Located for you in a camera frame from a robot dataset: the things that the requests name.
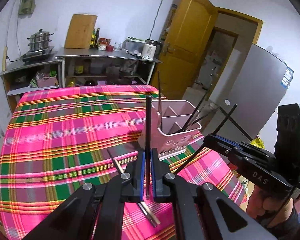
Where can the right hand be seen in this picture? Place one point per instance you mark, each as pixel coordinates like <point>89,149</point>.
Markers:
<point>260,202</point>

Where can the white electric kettle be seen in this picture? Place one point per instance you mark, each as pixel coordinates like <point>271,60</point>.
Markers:
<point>150,48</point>

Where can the metal kitchen counter shelf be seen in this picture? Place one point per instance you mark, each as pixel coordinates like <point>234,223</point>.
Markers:
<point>101,59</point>

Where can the pink plaid tablecloth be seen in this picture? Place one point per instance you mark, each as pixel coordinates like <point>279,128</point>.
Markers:
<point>58,140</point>

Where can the stainless steel steamer pot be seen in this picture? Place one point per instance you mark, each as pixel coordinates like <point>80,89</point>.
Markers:
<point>39,41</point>

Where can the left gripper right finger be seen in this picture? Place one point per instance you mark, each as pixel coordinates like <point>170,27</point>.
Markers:
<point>163,181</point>

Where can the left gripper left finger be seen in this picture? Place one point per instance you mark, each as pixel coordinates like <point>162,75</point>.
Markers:
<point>127,190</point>

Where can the pink plastic utensil basket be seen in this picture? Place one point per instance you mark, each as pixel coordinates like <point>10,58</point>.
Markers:
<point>165,126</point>

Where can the pink storage basket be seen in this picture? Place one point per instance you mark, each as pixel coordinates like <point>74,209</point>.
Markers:
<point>46,81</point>

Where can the yellow wooden door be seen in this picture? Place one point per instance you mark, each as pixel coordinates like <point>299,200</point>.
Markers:
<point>184,46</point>

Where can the dark oil bottle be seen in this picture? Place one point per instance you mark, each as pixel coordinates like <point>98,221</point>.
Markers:
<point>97,33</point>

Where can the red lidded jar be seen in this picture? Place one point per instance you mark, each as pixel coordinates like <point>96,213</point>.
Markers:
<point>103,44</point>

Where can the black chopstick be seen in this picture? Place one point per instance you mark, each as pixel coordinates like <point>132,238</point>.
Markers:
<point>184,164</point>
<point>148,142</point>
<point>159,101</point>
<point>136,174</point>
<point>187,123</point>
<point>206,110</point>

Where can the black induction cooker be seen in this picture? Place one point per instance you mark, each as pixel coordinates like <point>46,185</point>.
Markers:
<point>37,55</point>

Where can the grey plastic container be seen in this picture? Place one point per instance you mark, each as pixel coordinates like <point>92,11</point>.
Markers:
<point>133,45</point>

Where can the low metal side shelf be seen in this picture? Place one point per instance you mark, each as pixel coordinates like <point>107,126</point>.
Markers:
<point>19,78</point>

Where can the silver refrigerator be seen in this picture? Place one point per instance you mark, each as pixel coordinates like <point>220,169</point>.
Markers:
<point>259,88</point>

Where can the wooden cutting board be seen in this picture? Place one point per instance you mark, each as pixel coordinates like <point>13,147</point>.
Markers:
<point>80,31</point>

